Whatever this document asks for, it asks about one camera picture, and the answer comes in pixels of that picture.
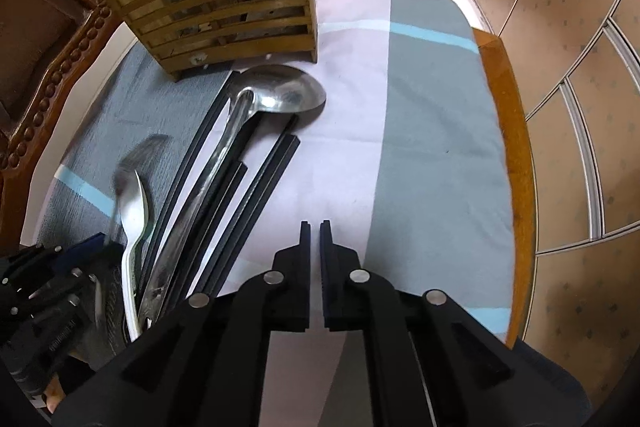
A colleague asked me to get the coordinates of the black chopstick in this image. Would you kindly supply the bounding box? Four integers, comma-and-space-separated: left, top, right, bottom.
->
160, 159, 247, 315
138, 69, 238, 296
196, 133, 302, 298
199, 114, 301, 293

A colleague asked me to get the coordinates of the white plastic spoon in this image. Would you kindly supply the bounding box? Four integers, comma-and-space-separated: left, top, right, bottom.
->
116, 168, 149, 341

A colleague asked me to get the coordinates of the steel ladle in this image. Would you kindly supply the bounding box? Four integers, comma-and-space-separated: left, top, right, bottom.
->
138, 64, 326, 331

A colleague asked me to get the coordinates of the person's left hand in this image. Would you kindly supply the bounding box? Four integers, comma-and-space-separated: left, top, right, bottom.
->
43, 374, 66, 414

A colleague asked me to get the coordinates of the grey pink striped cloth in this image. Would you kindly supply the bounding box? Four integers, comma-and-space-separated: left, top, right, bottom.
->
38, 0, 514, 338

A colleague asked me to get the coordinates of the carved brown wooden chair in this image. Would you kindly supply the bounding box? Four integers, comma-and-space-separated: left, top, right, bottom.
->
1, 0, 536, 345

